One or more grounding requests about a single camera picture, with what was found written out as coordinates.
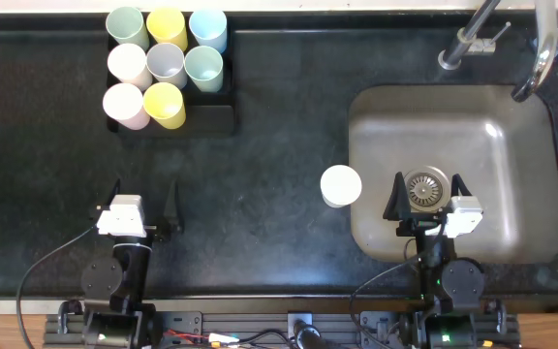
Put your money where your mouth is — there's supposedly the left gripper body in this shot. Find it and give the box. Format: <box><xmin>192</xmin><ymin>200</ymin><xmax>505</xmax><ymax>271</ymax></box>
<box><xmin>143</xmin><ymin>222</ymin><xmax>171</xmax><ymax>243</ymax></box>

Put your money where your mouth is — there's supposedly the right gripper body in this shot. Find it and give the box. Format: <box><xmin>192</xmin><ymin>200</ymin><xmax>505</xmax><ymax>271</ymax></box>
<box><xmin>394</xmin><ymin>215</ymin><xmax>450</xmax><ymax>238</ymax></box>

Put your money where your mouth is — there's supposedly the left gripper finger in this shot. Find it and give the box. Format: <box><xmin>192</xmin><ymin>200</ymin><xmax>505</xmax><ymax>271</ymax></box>
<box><xmin>106</xmin><ymin>177</ymin><xmax>123</xmax><ymax>206</ymax></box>
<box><xmin>162</xmin><ymin>178</ymin><xmax>186</xmax><ymax>235</ymax></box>

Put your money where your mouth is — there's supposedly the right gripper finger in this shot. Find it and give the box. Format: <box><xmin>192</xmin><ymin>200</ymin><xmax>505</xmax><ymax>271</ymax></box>
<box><xmin>450</xmin><ymin>173</ymin><xmax>474</xmax><ymax>198</ymax></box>
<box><xmin>383</xmin><ymin>172</ymin><xmax>412</xmax><ymax>222</ymax></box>

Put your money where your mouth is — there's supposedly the steel sink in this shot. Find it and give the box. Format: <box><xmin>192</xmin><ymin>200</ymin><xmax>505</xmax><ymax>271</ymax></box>
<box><xmin>347</xmin><ymin>84</ymin><xmax>558</xmax><ymax>266</ymax></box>

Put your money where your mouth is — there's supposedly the black tray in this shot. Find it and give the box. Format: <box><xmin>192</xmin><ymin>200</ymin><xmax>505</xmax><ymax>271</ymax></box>
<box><xmin>106</xmin><ymin>18</ymin><xmax>238</xmax><ymax>138</ymax></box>

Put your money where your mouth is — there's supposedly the yellow cup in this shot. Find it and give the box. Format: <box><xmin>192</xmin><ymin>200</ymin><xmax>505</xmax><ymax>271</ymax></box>
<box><xmin>145</xmin><ymin>7</ymin><xmax>189</xmax><ymax>52</ymax></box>
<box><xmin>142</xmin><ymin>81</ymin><xmax>187</xmax><ymax>131</ymax></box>

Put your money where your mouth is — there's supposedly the grey cup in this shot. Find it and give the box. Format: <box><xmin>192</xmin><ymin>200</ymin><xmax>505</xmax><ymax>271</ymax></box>
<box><xmin>145</xmin><ymin>42</ymin><xmax>189</xmax><ymax>90</ymax></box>

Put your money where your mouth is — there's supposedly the green cup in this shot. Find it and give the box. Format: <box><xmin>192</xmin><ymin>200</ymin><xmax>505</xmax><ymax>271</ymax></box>
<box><xmin>183</xmin><ymin>45</ymin><xmax>225</xmax><ymax>93</ymax></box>
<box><xmin>105</xmin><ymin>6</ymin><xmax>150</xmax><ymax>51</ymax></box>

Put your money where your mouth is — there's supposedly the steel tap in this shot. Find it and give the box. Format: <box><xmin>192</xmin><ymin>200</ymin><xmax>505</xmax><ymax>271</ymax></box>
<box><xmin>437</xmin><ymin>0</ymin><xmax>558</xmax><ymax>104</ymax></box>

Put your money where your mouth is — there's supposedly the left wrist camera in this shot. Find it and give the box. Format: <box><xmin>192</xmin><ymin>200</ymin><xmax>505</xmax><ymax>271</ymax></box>
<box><xmin>95</xmin><ymin>194</ymin><xmax>147</xmax><ymax>238</ymax></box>

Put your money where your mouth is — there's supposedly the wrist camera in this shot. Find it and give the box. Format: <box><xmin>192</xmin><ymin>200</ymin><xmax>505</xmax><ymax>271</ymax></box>
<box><xmin>95</xmin><ymin>194</ymin><xmax>147</xmax><ymax>238</ymax></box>
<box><xmin>446</xmin><ymin>195</ymin><xmax>483</xmax><ymax>238</ymax></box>

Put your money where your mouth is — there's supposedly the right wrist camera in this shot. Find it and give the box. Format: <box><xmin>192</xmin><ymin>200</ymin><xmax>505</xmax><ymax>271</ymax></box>
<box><xmin>446</xmin><ymin>195</ymin><xmax>483</xmax><ymax>238</ymax></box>

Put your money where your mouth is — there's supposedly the black cable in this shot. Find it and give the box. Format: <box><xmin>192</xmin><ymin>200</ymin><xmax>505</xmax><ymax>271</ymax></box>
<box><xmin>15</xmin><ymin>225</ymin><xmax>100</xmax><ymax>349</ymax></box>
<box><xmin>348</xmin><ymin>220</ymin><xmax>450</xmax><ymax>349</ymax></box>

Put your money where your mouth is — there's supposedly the mounting rail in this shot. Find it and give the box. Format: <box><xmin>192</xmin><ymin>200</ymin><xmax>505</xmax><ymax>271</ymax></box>
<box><xmin>44</xmin><ymin>300</ymin><xmax>522</xmax><ymax>349</ymax></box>

